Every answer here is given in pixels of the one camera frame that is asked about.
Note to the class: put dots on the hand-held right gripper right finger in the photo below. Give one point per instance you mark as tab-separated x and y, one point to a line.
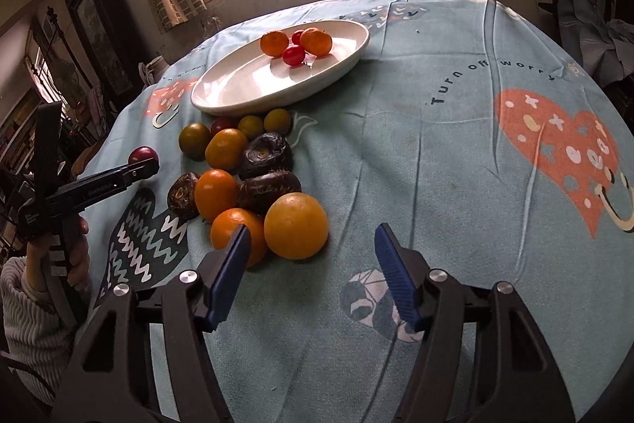
394	274

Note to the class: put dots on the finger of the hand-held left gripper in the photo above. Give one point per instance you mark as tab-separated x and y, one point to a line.
141	171

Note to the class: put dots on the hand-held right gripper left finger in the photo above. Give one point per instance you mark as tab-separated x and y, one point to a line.
233	274

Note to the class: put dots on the dark purple passion fruit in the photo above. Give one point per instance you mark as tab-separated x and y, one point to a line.
265	154
269	191
183	195

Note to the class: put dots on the large yellow orange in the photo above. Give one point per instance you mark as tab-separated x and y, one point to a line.
296	226

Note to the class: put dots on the green orange mandarin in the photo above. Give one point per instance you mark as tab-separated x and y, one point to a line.
226	149

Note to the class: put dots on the white oval plate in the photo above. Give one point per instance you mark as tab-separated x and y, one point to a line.
247	81

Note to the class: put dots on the person's left hand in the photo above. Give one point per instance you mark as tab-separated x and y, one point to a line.
79	254

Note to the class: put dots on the cluttered shelf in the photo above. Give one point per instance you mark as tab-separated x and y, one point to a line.
20	125

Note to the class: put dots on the white jug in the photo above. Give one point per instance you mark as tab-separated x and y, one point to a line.
152	70

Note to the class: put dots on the standing fan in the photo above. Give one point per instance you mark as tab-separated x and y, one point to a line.
67	83

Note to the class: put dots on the light blue printed tablecloth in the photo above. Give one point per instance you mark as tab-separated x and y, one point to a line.
396	155

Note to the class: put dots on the dark framed picture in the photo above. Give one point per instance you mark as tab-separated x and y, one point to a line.
99	21

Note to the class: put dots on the chair with clothes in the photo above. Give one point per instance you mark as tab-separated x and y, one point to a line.
584	31

